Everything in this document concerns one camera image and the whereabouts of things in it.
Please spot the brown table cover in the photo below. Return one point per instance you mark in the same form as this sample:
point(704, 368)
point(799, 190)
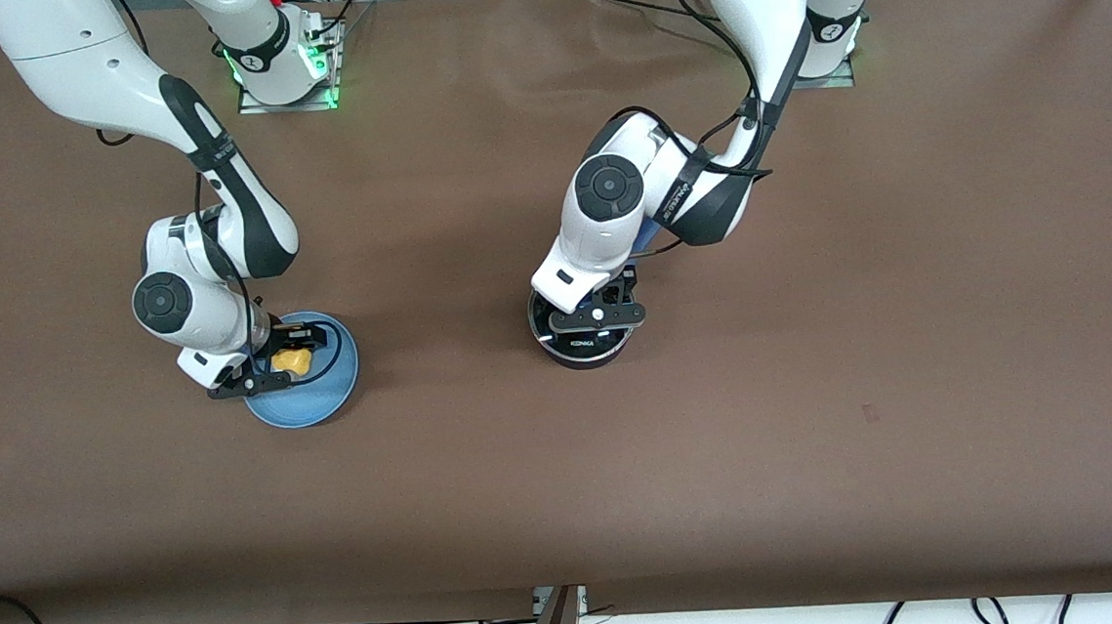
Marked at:
point(569, 497)

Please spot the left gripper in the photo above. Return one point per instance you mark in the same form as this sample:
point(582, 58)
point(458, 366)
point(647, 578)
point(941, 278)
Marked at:
point(618, 291)

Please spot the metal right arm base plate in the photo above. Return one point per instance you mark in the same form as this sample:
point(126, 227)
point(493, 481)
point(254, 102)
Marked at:
point(253, 108)

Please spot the glass lid with blue knob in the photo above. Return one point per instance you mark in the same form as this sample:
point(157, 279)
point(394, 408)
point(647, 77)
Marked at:
point(578, 344)

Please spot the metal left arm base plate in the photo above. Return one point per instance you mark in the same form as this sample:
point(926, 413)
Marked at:
point(838, 80)

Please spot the blue plate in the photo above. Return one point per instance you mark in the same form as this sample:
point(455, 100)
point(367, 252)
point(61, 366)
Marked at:
point(318, 402)

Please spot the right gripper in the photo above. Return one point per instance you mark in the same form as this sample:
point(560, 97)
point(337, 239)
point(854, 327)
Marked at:
point(282, 344)

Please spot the yellow potato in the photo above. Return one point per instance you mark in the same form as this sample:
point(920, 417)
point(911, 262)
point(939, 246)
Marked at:
point(293, 362)

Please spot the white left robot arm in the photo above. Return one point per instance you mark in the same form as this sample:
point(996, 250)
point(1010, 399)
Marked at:
point(760, 4)

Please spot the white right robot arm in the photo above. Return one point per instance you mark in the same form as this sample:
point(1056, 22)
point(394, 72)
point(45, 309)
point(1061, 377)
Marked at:
point(79, 61)

